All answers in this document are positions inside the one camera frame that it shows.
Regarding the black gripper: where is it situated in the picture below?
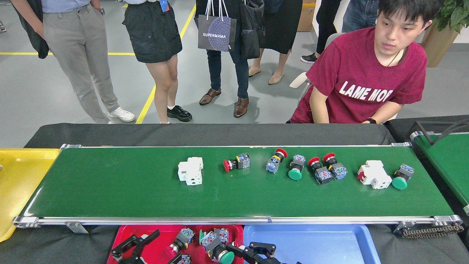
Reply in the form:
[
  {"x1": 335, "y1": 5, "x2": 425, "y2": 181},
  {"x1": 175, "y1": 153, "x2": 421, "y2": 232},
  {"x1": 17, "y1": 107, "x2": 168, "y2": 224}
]
[{"x1": 226, "y1": 242, "x2": 303, "y2": 264}]

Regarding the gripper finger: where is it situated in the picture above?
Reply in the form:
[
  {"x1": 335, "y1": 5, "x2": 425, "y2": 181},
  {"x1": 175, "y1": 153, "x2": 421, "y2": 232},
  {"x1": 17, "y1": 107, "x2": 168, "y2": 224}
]
[
  {"x1": 112, "y1": 235, "x2": 143, "y2": 264},
  {"x1": 130, "y1": 230, "x2": 160, "y2": 264}
]

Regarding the green push button switch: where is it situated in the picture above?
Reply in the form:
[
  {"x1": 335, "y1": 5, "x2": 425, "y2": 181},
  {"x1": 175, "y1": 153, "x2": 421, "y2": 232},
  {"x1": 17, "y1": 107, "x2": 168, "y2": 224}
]
[
  {"x1": 199, "y1": 227, "x2": 230, "y2": 245},
  {"x1": 202, "y1": 235, "x2": 235, "y2": 264},
  {"x1": 392, "y1": 164, "x2": 415, "y2": 190},
  {"x1": 288, "y1": 154, "x2": 306, "y2": 181}
]

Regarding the white switch block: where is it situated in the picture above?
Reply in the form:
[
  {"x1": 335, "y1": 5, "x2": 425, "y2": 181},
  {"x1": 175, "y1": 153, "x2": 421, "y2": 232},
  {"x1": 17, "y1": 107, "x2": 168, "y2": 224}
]
[
  {"x1": 178, "y1": 157, "x2": 204, "y2": 186},
  {"x1": 358, "y1": 160, "x2": 393, "y2": 190}
]

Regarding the red plastic tray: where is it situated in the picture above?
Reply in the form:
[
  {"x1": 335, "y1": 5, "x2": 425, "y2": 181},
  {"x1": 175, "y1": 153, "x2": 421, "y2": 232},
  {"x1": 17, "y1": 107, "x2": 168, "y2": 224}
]
[{"x1": 106, "y1": 224, "x2": 244, "y2": 264}]

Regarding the long green conveyor belt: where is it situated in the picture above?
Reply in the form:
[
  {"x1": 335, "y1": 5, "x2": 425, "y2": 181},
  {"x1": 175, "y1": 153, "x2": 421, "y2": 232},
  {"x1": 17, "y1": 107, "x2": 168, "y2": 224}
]
[{"x1": 12, "y1": 143, "x2": 464, "y2": 234}]

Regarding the blue plastic tray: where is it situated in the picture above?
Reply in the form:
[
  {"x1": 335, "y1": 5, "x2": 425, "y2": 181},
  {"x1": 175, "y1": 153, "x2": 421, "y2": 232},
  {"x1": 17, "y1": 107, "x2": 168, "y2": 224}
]
[{"x1": 243, "y1": 224, "x2": 381, "y2": 264}]

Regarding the yellow plastic tray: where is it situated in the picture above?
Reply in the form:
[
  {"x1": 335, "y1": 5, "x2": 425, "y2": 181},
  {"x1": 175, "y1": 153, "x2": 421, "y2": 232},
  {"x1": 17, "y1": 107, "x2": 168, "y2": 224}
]
[{"x1": 0, "y1": 148, "x2": 61, "y2": 242}]

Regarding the green feeder conveyor belt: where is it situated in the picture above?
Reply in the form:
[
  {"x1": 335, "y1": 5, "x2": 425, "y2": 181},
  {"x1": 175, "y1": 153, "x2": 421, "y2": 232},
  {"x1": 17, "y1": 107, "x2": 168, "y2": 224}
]
[{"x1": 410, "y1": 131, "x2": 469, "y2": 216}]

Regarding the standing person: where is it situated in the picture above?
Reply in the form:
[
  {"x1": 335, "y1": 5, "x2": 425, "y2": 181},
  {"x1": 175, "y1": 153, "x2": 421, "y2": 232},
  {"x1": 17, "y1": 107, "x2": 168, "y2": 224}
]
[
  {"x1": 11, "y1": 0, "x2": 136, "y2": 124},
  {"x1": 122, "y1": 0, "x2": 193, "y2": 124},
  {"x1": 342, "y1": 0, "x2": 380, "y2": 33},
  {"x1": 248, "y1": 0, "x2": 304, "y2": 85},
  {"x1": 300, "y1": 0, "x2": 343, "y2": 64},
  {"x1": 194, "y1": 0, "x2": 250, "y2": 118}
]

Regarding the black tote bag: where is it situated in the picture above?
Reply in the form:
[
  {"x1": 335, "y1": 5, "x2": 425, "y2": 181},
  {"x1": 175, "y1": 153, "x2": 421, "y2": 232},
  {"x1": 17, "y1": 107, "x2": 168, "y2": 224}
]
[{"x1": 240, "y1": 0, "x2": 265, "y2": 60}]

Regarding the seated person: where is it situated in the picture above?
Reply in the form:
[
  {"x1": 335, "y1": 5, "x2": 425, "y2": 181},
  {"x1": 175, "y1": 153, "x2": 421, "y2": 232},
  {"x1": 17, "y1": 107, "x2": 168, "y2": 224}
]
[{"x1": 286, "y1": 0, "x2": 442, "y2": 124}]

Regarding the dark printed shopping bag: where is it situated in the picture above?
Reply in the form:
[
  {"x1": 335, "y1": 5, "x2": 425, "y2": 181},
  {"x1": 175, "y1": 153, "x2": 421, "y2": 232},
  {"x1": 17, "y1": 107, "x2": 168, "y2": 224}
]
[{"x1": 197, "y1": 0, "x2": 237, "y2": 52}]

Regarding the cardboard box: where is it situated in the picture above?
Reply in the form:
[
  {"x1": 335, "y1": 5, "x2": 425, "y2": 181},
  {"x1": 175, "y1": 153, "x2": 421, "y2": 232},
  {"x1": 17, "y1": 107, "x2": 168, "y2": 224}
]
[{"x1": 297, "y1": 2, "x2": 316, "y2": 32}]

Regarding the potted plant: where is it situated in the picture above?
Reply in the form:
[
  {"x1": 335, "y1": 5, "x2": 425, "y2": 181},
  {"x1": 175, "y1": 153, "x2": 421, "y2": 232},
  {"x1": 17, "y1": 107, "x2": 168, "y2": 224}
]
[{"x1": 421, "y1": 0, "x2": 469, "y2": 68}]

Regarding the black drive chain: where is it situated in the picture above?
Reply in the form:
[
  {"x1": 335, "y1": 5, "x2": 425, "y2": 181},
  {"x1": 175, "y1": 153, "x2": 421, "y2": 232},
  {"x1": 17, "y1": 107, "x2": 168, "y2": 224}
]
[{"x1": 394, "y1": 222, "x2": 465, "y2": 239}]

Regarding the black metal guide frame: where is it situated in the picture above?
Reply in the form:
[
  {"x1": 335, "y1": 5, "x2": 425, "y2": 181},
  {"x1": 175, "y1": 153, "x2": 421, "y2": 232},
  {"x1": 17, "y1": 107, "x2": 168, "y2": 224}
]
[{"x1": 416, "y1": 119, "x2": 469, "y2": 145}]

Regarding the black cable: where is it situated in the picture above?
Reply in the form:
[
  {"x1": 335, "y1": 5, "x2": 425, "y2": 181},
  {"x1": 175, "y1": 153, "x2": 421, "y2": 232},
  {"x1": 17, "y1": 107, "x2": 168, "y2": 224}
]
[{"x1": 432, "y1": 119, "x2": 469, "y2": 145}]

